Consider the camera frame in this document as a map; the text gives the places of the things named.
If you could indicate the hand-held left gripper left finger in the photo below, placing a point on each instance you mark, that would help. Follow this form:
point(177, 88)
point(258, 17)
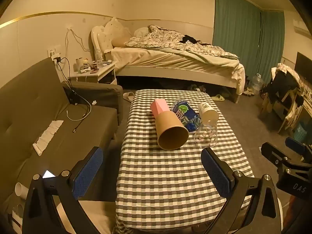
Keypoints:
point(89, 173)

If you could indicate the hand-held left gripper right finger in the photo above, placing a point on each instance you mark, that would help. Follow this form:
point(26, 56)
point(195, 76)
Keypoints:
point(217, 173)

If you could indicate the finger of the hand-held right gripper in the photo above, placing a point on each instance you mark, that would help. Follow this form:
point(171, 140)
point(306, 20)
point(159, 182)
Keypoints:
point(295, 142)
point(274, 154)

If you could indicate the clear glass cup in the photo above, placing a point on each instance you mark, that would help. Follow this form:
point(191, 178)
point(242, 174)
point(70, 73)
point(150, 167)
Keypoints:
point(206, 135)

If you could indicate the white paper cup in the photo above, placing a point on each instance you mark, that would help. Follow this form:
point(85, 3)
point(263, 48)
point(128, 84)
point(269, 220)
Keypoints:
point(207, 113)

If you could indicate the pink and brown paper cup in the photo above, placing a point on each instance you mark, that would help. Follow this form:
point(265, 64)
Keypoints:
point(170, 131)

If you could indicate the small white cup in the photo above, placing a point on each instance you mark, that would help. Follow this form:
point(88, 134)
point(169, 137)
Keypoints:
point(20, 189)

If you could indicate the blue basket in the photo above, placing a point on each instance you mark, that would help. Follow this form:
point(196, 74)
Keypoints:
point(299, 132)

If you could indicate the wooden chair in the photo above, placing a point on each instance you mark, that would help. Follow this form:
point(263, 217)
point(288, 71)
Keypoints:
point(291, 112)

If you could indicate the white folded cloth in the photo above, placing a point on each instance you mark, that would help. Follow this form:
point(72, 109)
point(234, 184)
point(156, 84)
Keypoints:
point(47, 136)

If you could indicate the black jacket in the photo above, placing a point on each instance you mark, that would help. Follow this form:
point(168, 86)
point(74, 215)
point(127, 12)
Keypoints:
point(282, 85)

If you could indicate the checkered tablecloth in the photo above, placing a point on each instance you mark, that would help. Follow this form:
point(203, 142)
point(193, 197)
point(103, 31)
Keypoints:
point(156, 175)

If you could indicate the large water jug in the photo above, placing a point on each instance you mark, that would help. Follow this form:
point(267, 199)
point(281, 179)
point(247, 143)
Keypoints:
point(257, 84)

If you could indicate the beige slipper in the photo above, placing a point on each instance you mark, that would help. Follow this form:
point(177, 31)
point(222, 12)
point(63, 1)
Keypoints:
point(128, 96)
point(218, 97)

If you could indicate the black television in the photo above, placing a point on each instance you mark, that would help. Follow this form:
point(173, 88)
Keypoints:
point(303, 64)

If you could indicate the grey sofa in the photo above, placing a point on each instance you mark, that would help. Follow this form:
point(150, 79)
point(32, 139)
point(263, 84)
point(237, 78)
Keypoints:
point(36, 102)

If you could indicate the white nightstand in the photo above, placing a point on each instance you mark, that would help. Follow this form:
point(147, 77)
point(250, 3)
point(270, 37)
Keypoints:
point(97, 74)

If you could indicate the tissue roll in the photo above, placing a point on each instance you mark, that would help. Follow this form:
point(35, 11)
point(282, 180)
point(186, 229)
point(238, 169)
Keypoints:
point(79, 63)

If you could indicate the white air conditioner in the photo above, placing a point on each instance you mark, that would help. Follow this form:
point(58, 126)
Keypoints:
point(301, 28)

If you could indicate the white bed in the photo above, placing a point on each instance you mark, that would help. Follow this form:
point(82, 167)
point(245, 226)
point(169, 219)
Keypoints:
point(175, 65)

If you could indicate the clear water bottle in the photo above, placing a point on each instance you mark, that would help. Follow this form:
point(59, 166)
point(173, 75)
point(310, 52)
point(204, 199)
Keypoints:
point(98, 56)

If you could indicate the green curtain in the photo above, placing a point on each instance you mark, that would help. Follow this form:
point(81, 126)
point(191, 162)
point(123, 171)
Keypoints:
point(243, 26)

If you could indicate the black garment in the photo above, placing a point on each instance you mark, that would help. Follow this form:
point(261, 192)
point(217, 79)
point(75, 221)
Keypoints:
point(191, 39)

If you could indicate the floral blanket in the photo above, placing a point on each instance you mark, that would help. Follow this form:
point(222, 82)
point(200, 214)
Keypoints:
point(170, 40)

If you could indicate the white pillow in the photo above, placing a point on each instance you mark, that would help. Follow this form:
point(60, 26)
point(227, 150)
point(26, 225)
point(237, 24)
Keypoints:
point(141, 32)

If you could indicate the wall socket with charger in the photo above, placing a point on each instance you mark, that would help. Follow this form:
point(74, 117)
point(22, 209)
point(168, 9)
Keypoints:
point(54, 54)

